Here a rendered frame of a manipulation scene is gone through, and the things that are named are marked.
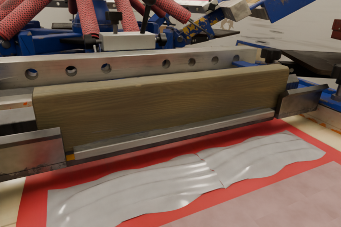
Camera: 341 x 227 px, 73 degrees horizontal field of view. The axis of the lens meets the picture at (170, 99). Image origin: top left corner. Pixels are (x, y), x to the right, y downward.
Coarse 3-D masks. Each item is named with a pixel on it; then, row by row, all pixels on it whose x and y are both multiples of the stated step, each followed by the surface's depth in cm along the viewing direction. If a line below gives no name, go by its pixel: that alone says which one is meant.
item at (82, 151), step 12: (264, 108) 37; (216, 120) 33; (228, 120) 33; (240, 120) 34; (252, 120) 35; (144, 132) 29; (156, 132) 29; (168, 132) 29; (180, 132) 30; (192, 132) 31; (84, 144) 26; (96, 144) 26; (108, 144) 26; (120, 144) 27; (132, 144) 27; (144, 144) 28; (84, 156) 25
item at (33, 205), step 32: (96, 160) 30; (128, 160) 30; (160, 160) 30; (32, 192) 24; (224, 192) 25; (32, 224) 21; (128, 224) 21; (160, 224) 21; (192, 224) 22; (224, 224) 22; (256, 224) 22
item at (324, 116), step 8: (8, 96) 39; (16, 96) 39; (24, 96) 39; (0, 104) 36; (8, 104) 37; (16, 104) 37; (24, 104) 38; (320, 104) 41; (312, 112) 42; (320, 112) 41; (328, 112) 39; (336, 112) 38; (312, 120) 42; (320, 120) 41; (328, 120) 40; (336, 120) 38; (328, 128) 40; (336, 128) 39
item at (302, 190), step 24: (192, 144) 34; (216, 144) 34; (288, 168) 30; (312, 168) 30; (336, 168) 30; (240, 192) 26; (264, 192) 26; (288, 192) 26; (312, 192) 26; (336, 192) 26; (264, 216) 23; (288, 216) 23; (312, 216) 23; (336, 216) 23
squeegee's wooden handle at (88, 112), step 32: (32, 96) 22; (64, 96) 23; (96, 96) 25; (128, 96) 26; (160, 96) 28; (192, 96) 30; (224, 96) 32; (256, 96) 35; (64, 128) 24; (96, 128) 26; (128, 128) 28; (160, 128) 30
